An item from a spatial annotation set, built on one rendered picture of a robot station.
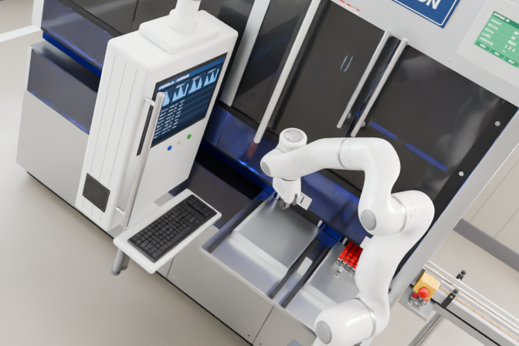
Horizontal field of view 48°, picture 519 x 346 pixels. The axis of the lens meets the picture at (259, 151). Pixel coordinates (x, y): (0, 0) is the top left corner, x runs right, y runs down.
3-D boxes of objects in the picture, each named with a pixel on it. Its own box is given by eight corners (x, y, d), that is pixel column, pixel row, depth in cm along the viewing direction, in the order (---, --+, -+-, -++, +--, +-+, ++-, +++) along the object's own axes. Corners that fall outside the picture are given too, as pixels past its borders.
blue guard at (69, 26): (42, 26, 275) (45, -9, 264) (399, 269, 228) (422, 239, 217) (40, 26, 274) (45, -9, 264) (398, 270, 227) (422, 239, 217)
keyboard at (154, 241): (191, 195, 250) (192, 191, 248) (216, 214, 246) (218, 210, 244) (126, 242, 219) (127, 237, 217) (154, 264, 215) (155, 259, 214)
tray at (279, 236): (272, 196, 255) (275, 190, 253) (322, 230, 249) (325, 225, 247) (231, 235, 229) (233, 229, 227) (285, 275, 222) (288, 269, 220)
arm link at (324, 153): (329, 188, 159) (262, 181, 184) (366, 160, 167) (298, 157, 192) (318, 158, 157) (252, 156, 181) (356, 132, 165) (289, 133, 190)
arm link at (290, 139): (288, 180, 185) (307, 166, 190) (291, 150, 176) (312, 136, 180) (269, 165, 189) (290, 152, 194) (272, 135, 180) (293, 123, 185)
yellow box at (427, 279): (417, 279, 233) (425, 268, 229) (432, 290, 231) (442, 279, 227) (412, 290, 227) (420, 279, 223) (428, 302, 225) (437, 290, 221)
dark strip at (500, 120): (389, 262, 229) (504, 100, 183) (399, 269, 228) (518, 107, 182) (388, 263, 228) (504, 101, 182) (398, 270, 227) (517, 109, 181)
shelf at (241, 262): (261, 193, 257) (262, 189, 256) (399, 287, 240) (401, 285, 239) (198, 250, 220) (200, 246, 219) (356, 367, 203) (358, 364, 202)
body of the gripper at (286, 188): (270, 164, 193) (269, 187, 200) (288, 184, 187) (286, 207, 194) (290, 156, 196) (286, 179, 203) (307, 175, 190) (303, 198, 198)
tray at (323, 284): (337, 241, 247) (341, 235, 245) (391, 277, 240) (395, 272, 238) (303, 287, 220) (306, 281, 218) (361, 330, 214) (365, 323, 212)
